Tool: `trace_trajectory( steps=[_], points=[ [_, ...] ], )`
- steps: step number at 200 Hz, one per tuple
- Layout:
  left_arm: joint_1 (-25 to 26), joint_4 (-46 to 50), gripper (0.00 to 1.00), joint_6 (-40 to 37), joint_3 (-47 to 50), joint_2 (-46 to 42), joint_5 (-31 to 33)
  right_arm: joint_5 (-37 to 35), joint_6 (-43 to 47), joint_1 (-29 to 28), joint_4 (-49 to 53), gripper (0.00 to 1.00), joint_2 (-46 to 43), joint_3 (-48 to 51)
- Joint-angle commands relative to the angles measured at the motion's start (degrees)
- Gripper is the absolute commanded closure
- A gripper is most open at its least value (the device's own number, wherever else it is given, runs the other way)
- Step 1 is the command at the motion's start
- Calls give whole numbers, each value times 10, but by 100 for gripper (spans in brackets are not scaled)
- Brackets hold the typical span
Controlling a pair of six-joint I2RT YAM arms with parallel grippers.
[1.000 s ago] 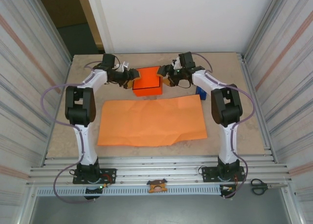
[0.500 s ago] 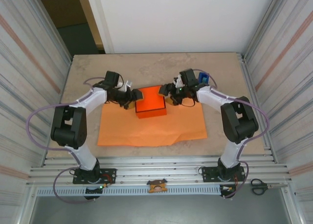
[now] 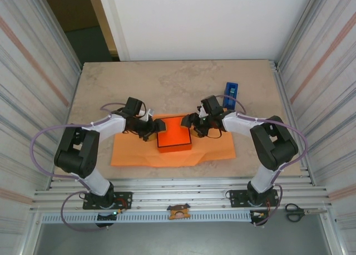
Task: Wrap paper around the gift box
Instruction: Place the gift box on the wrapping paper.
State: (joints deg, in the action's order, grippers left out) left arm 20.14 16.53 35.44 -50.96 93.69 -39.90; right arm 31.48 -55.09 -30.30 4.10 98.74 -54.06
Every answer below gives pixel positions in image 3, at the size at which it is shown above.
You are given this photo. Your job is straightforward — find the orange gift box black trim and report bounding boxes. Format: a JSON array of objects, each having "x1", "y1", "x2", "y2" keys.
[{"x1": 156, "y1": 116, "x2": 194, "y2": 154}]

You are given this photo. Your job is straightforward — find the orange wrapping paper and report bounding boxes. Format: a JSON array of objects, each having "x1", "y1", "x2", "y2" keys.
[{"x1": 110, "y1": 113, "x2": 237, "y2": 168}]

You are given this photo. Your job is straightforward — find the blue tape dispenser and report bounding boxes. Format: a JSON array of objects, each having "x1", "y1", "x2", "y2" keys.
[{"x1": 222, "y1": 81, "x2": 239, "y2": 110}]

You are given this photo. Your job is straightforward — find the small brown cartoon figure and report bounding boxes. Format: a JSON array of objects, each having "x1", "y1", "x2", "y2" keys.
[{"x1": 166, "y1": 203, "x2": 191, "y2": 220}]

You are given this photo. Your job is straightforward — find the black controller board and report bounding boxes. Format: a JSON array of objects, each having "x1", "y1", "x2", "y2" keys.
[
  {"x1": 249, "y1": 210, "x2": 270, "y2": 227},
  {"x1": 95, "y1": 209, "x2": 125, "y2": 228}
]

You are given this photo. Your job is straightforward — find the brown wooden door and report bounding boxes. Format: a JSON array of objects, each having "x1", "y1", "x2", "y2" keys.
[{"x1": 40, "y1": 0, "x2": 100, "y2": 33}]

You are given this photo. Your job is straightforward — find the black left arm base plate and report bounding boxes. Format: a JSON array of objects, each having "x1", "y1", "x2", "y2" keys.
[{"x1": 82, "y1": 192, "x2": 133, "y2": 210}]

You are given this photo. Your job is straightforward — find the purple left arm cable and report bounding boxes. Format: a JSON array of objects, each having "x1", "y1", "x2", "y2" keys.
[{"x1": 29, "y1": 102, "x2": 131, "y2": 232}]

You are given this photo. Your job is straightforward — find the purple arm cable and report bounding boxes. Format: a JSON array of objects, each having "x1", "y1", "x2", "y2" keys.
[
  {"x1": 215, "y1": 94, "x2": 309, "y2": 228},
  {"x1": 29, "y1": 102, "x2": 131, "y2": 232}
]

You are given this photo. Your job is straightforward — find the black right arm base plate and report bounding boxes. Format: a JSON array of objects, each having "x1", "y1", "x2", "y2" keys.
[{"x1": 229, "y1": 189, "x2": 279, "y2": 208}]

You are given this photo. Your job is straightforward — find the beige door frame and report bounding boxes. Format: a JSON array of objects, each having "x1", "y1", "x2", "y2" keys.
[{"x1": 86, "y1": 0, "x2": 121, "y2": 62}]

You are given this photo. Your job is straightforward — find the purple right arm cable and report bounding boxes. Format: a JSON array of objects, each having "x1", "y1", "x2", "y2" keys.
[{"x1": 215, "y1": 94, "x2": 309, "y2": 228}]

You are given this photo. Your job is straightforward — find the grey slotted cable duct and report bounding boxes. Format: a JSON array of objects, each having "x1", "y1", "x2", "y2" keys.
[{"x1": 40, "y1": 212, "x2": 253, "y2": 224}]

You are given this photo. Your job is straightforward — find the black-handled scissors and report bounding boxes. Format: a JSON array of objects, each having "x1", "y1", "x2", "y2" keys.
[{"x1": 284, "y1": 203, "x2": 329, "y2": 223}]

